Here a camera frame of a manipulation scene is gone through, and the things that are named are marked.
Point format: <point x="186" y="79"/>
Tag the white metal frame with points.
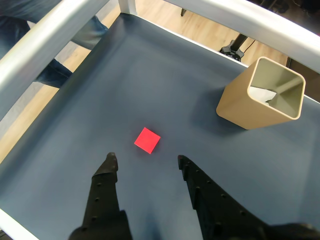
<point x="37" y="42"/>

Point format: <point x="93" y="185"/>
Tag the person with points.
<point x="87" y="32"/>

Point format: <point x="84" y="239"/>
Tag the beige square box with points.
<point x="237" y="105"/>

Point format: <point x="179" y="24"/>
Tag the black tripod stand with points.
<point x="235" y="47"/>

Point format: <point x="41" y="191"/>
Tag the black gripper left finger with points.
<point x="102" y="200"/>

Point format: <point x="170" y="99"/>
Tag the dark grey table mat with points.
<point x="150" y="87"/>

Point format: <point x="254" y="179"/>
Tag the black furniture leg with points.
<point x="183" y="12"/>

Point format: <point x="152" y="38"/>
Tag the white tissue paper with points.
<point x="261" y="93"/>

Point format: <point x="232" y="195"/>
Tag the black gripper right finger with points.
<point x="220" y="215"/>

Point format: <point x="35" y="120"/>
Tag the red cube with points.
<point x="147" y="140"/>

